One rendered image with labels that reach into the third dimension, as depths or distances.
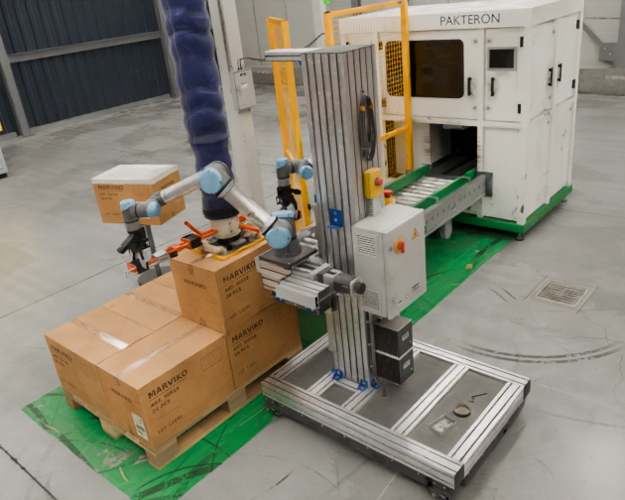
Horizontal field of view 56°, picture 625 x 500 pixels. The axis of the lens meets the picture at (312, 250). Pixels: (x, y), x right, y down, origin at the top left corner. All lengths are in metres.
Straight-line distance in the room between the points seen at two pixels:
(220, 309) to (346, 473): 1.11
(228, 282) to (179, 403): 0.71
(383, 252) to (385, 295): 0.23
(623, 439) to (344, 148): 2.08
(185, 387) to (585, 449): 2.13
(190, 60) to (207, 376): 1.72
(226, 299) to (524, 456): 1.78
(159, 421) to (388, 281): 1.44
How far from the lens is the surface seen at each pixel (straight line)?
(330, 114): 2.82
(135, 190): 5.10
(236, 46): 4.80
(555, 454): 3.44
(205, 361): 3.44
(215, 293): 3.35
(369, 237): 2.83
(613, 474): 3.40
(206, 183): 2.87
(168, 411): 3.39
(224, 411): 3.76
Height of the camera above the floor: 2.32
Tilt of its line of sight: 24 degrees down
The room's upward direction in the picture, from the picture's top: 7 degrees counter-clockwise
